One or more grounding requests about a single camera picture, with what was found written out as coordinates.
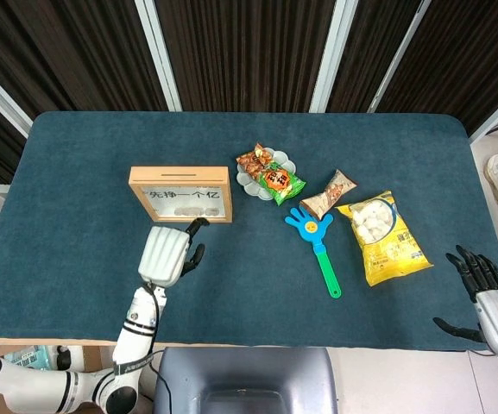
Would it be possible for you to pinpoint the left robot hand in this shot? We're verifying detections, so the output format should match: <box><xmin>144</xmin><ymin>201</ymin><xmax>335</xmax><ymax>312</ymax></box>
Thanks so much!
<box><xmin>137</xmin><ymin>216</ymin><xmax>211</xmax><ymax>289</ymax></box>

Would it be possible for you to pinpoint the blue hand clapper toy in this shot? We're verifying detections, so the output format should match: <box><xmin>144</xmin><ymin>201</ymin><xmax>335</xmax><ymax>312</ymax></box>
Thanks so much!
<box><xmin>284</xmin><ymin>205</ymin><xmax>343</xmax><ymax>299</ymax></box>

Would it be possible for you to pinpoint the pale flower-shaped plate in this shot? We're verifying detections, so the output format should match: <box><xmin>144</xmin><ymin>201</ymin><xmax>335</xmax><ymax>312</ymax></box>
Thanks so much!
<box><xmin>236</xmin><ymin>150</ymin><xmax>297</xmax><ymax>202</ymax></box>

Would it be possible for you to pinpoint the blue table cloth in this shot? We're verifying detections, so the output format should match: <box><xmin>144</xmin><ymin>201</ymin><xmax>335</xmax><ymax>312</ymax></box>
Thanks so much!
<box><xmin>0</xmin><ymin>110</ymin><xmax>498</xmax><ymax>353</ymax></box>

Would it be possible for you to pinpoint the brown orange snack packet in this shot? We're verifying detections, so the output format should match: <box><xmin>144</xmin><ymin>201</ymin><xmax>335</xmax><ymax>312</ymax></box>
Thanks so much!
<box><xmin>236</xmin><ymin>143</ymin><xmax>275</xmax><ymax>182</ymax></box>

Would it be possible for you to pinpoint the cardboard box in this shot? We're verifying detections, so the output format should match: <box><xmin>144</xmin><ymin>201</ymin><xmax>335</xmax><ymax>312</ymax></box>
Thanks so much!
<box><xmin>0</xmin><ymin>344</ymin><xmax>116</xmax><ymax>414</ymax></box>

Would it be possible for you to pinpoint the yellow dumpling bag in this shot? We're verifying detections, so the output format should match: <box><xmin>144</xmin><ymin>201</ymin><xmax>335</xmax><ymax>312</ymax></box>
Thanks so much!
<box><xmin>334</xmin><ymin>190</ymin><xmax>435</xmax><ymax>287</ymax></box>

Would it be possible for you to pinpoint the green snack packet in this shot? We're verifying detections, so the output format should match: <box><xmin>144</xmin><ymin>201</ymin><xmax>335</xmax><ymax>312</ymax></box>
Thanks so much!
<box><xmin>255</xmin><ymin>161</ymin><xmax>308</xmax><ymax>206</ymax></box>

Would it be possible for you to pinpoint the grey robot chest shell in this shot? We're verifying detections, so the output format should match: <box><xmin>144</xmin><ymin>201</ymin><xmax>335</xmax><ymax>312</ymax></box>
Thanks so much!
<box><xmin>151</xmin><ymin>346</ymin><xmax>340</xmax><ymax>414</ymax></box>

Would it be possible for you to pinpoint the black white small device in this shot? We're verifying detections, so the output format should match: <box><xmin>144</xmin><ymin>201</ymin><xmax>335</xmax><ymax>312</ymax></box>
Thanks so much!
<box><xmin>54</xmin><ymin>344</ymin><xmax>72</xmax><ymax>371</ymax></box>

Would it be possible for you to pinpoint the teal wet wipes pack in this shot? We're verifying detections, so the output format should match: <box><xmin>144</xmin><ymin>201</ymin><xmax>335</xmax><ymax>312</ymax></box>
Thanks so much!
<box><xmin>0</xmin><ymin>344</ymin><xmax>54</xmax><ymax>372</ymax></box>

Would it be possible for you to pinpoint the brown beige snack packet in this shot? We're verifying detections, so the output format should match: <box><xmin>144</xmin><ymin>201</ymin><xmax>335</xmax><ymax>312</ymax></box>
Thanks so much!
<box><xmin>299</xmin><ymin>168</ymin><xmax>358</xmax><ymax>219</ymax></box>

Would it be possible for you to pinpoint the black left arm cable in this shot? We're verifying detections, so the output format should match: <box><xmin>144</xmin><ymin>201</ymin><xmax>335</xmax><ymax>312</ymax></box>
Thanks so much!
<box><xmin>147</xmin><ymin>280</ymin><xmax>174</xmax><ymax>414</ymax></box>

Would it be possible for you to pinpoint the wooden coin bank box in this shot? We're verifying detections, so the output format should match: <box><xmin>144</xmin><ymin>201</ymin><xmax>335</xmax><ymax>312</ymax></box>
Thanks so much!
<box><xmin>128</xmin><ymin>166</ymin><xmax>234</xmax><ymax>224</ymax></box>

